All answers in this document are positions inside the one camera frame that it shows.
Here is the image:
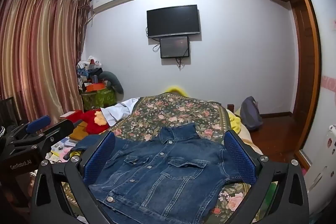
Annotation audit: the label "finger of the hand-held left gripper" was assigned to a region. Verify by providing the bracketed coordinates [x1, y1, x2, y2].
[5, 115, 52, 142]
[16, 120, 76, 151]

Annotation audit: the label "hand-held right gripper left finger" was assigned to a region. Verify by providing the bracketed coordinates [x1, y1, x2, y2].
[31, 132, 117, 224]

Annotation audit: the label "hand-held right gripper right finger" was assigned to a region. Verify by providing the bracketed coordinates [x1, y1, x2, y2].
[224, 129, 310, 224]

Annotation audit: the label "blue denim jacket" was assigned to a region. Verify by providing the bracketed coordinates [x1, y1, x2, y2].
[70, 123, 243, 224]

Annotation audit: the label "scattered books and papers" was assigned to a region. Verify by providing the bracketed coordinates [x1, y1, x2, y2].
[50, 122, 88, 163]

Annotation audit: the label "red flat box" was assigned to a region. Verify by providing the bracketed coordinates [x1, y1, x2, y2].
[60, 109, 84, 123]

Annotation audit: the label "red plush toy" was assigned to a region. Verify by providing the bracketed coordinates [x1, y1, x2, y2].
[79, 110, 111, 135]

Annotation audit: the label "yellow blanket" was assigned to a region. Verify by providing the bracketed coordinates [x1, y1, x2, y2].
[227, 109, 248, 136]

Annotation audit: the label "grey backpack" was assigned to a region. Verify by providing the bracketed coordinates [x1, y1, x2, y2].
[240, 96, 263, 131]

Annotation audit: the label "white cloth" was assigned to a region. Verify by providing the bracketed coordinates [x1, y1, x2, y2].
[101, 98, 139, 127]

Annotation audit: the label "orange box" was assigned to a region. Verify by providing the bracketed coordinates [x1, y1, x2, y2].
[87, 83, 107, 92]

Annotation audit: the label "striped pink curtain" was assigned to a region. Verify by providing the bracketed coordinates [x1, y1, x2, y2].
[0, 0, 88, 125]

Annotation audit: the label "pile of clutter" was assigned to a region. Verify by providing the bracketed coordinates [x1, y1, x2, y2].
[77, 55, 104, 88]

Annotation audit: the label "floral blanket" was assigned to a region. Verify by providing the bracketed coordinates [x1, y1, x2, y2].
[56, 94, 279, 224]

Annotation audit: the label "grey curved pillow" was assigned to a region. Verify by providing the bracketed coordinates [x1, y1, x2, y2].
[101, 71, 124, 102]

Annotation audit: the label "yellow plush toy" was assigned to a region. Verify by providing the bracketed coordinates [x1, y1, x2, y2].
[164, 85, 188, 96]

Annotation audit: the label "wooden door frame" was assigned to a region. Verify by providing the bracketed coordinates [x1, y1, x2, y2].
[287, 0, 322, 161]

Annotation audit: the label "small black wall monitor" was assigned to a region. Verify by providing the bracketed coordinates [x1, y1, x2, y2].
[160, 35, 190, 59]

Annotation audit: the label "black wall television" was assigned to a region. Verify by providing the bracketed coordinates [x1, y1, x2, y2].
[146, 5, 201, 39]

